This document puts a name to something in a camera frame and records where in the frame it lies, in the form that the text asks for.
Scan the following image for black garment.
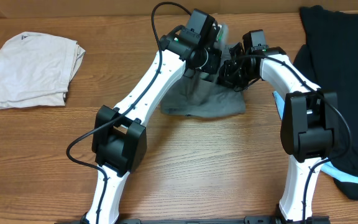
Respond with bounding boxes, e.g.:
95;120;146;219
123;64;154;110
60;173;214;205
293;6;358;200

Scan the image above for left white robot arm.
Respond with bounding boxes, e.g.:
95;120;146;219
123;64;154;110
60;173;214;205
80;9;227;223

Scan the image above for beige folded garment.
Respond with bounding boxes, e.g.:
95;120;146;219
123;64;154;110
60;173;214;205
0;32;86;110

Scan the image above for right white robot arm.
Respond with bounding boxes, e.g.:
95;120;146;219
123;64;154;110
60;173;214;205
219;30;339;223

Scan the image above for cardboard backboard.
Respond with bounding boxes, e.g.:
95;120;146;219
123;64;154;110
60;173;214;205
0;0;358;19

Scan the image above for grey shorts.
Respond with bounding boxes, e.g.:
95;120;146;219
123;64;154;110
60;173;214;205
160;42;247;119

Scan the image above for light blue garment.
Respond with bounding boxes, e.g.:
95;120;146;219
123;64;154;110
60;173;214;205
273;91;358;184

